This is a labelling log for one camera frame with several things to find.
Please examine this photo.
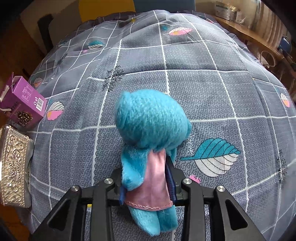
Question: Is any purple cardboard box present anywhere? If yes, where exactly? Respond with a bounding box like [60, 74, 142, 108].
[1, 75, 47, 128]

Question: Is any white bucket on desk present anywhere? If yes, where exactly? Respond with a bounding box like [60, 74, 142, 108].
[215, 1, 231, 20]

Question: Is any ornate gold tissue box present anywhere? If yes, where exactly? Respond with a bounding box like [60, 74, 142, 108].
[1, 125, 34, 208]

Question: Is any blue plush doll pink dress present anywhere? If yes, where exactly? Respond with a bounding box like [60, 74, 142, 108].
[114, 89, 192, 237]

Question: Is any wooden desk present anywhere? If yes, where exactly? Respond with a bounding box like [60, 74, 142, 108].
[214, 14, 292, 77]

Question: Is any grey checked bed quilt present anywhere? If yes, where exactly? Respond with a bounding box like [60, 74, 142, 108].
[22, 10, 295, 240]

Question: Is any grey yellow blue headboard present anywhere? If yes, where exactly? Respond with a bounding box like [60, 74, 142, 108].
[48, 1, 196, 30]

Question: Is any blue folding chair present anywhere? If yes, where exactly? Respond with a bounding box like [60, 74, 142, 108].
[277, 35, 292, 54]

